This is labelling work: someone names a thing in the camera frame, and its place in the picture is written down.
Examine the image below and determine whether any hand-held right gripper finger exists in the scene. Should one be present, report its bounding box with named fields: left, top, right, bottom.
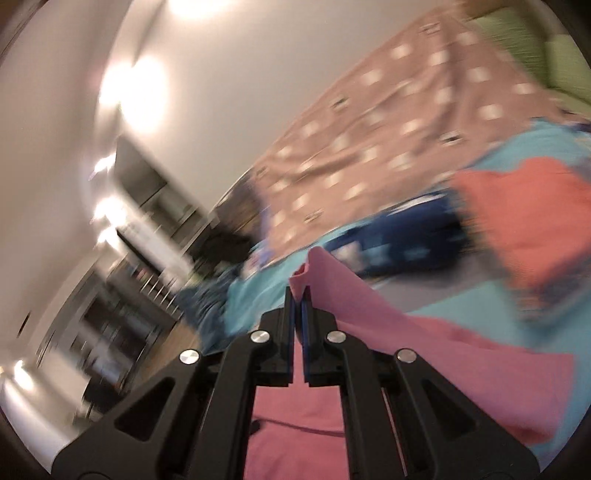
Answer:
left=51, top=286, right=304, bottom=480
left=300, top=286, right=541, bottom=480

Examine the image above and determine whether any pink cloth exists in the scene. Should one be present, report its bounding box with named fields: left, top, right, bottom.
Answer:
left=242, top=247, right=575, bottom=480

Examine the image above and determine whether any dark blue clothes pile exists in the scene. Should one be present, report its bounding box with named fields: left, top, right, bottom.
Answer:
left=178, top=268, right=250, bottom=352

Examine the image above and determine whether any navy star print rolled blanket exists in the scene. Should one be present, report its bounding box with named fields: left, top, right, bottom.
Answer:
left=323, top=191, right=467, bottom=278

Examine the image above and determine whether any teal printed blanket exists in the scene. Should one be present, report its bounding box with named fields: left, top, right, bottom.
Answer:
left=222, top=122, right=591, bottom=457

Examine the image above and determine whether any pink polka dot blanket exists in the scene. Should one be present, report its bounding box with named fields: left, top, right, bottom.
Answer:
left=252, top=4, right=566, bottom=266

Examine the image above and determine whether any coral cloth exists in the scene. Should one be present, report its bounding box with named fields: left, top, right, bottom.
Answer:
left=455, top=157, right=591, bottom=324

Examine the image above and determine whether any green bed sheet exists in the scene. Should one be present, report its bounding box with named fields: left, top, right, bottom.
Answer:
left=475, top=9, right=591, bottom=116

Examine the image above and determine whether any dark wall cabinet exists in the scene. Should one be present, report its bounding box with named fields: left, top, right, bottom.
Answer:
left=115, top=136, right=208, bottom=232

